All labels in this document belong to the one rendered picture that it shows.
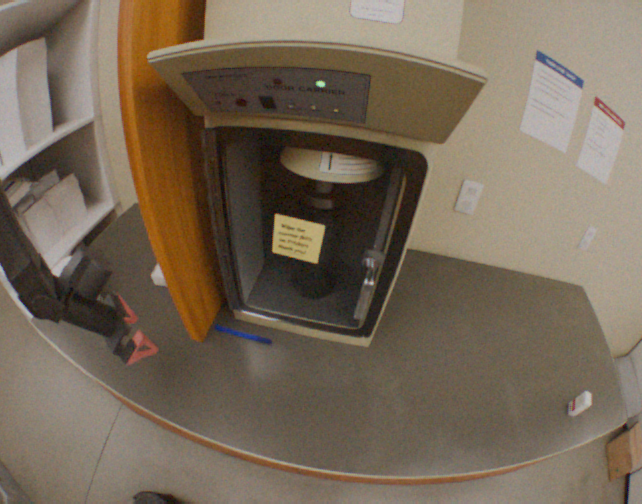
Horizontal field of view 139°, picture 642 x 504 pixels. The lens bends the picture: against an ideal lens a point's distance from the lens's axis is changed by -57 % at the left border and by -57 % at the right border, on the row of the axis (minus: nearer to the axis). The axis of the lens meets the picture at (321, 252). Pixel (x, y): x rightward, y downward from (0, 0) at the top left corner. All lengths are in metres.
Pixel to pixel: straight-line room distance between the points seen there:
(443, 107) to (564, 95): 0.74
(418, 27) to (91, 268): 0.52
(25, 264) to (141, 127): 0.24
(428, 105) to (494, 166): 0.64
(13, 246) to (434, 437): 0.77
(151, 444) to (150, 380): 1.05
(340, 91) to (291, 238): 0.25
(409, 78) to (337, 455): 0.57
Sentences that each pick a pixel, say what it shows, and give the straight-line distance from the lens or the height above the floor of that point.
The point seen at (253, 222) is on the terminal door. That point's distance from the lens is 0.44.
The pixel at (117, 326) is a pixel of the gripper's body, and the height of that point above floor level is 1.13.
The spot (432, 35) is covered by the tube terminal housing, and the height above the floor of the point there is 1.54.
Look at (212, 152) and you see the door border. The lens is 0.42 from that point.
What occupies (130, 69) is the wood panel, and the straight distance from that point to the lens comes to 0.38.
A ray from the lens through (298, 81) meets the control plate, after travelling 0.28.
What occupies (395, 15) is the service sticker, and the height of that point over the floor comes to 1.56.
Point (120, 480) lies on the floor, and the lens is 1.77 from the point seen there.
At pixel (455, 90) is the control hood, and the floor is 1.48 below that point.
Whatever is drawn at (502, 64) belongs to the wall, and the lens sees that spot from 0.86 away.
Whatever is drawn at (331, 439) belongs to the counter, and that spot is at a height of 0.94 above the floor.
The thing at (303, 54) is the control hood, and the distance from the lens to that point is 0.25.
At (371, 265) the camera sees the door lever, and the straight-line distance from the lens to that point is 0.43.
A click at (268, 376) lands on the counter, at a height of 0.94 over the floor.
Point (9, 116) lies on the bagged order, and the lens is 1.24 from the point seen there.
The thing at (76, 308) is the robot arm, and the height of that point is 1.21.
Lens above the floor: 1.49
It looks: 40 degrees down
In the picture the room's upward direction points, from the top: 6 degrees clockwise
